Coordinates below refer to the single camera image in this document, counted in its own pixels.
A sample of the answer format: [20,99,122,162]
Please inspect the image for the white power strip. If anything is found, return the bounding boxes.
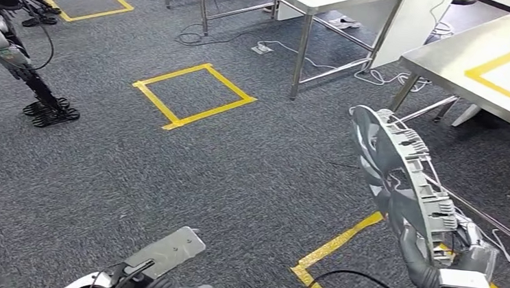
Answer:
[250,42,275,57]

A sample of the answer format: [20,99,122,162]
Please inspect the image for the pair of grey slippers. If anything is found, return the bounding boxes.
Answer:
[328,14,361,31]

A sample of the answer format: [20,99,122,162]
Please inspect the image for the steel workbench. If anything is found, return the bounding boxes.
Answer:
[376,3,510,254]

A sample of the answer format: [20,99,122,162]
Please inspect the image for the silver wheel cover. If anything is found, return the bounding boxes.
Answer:
[338,104,483,270]

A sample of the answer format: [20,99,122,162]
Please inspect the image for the white board panel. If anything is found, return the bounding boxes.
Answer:
[369,0,456,76]

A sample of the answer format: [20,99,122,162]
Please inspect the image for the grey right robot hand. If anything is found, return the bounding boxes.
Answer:
[393,213,503,288]

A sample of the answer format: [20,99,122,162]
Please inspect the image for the black floor cable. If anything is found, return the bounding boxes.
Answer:
[173,20,265,53]

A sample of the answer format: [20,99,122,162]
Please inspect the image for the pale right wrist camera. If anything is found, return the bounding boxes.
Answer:
[436,268,496,288]

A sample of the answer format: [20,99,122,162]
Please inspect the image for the white floor cable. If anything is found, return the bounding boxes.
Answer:
[255,38,434,94]
[450,206,510,274]

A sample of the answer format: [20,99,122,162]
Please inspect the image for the steel table frame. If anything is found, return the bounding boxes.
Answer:
[154,0,240,40]

